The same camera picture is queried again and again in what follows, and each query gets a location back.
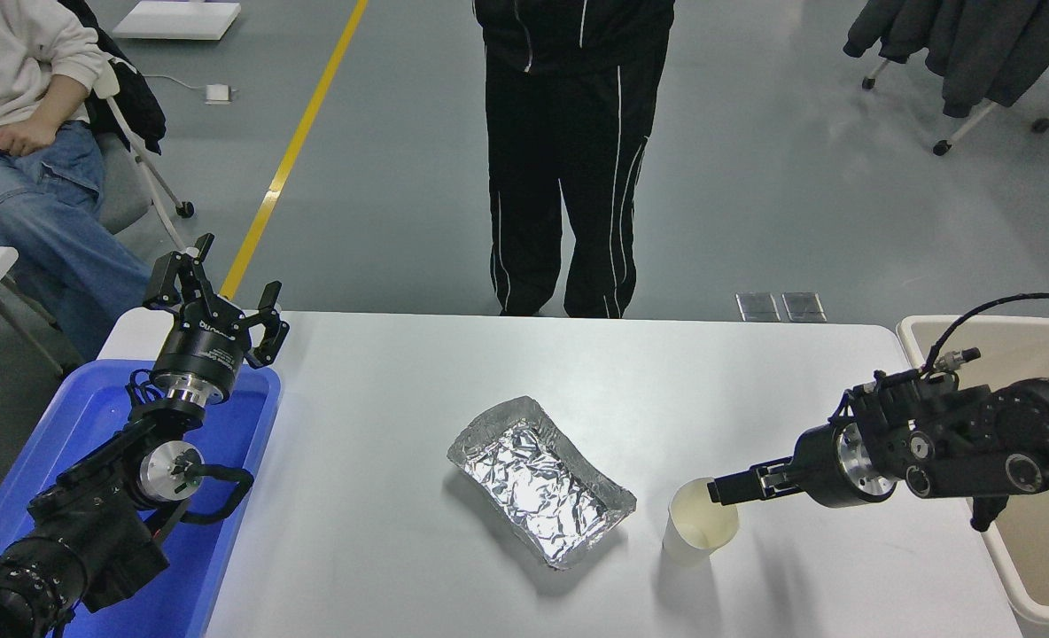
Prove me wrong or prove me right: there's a standing person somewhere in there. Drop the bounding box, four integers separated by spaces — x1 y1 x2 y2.
473 0 676 318

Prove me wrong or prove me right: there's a dark grey coat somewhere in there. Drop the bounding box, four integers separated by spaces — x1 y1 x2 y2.
843 0 1049 120

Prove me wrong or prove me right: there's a blue plastic tray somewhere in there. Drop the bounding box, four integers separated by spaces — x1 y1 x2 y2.
0 358 283 638

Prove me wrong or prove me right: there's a yellow floor tape line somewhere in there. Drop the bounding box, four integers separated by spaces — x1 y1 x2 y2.
221 0 370 300

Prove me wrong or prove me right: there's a cream paper cup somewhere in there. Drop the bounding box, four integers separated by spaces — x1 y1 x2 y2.
662 477 741 568

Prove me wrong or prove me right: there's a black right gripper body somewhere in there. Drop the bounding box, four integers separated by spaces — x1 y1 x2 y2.
790 423 850 509

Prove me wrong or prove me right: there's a white flat board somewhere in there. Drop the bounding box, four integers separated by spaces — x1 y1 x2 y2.
112 0 242 42

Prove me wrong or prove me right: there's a seated person's hand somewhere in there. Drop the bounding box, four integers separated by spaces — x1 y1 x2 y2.
0 120 58 159

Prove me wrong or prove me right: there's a black jacket on chair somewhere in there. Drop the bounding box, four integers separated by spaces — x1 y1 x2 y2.
55 0 167 156

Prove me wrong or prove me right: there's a crumpled silver foil tray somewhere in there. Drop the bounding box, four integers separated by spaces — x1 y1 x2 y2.
447 396 638 571

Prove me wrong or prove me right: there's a white wheeled chair frame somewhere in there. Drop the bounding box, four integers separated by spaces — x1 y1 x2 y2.
859 44 1049 159

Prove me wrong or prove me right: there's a seated person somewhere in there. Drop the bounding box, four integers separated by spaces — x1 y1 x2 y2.
0 0 153 362

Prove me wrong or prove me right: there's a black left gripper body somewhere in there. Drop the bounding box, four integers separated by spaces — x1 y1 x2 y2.
151 317 251 393

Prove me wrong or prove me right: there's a metal floor plate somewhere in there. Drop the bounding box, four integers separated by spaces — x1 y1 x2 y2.
782 293 828 323
736 293 781 323

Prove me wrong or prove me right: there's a grey wheeled chair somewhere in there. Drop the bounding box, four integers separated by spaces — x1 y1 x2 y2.
82 53 198 253

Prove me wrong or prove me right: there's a large pale bin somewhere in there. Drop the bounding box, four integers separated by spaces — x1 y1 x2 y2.
897 315 1049 628

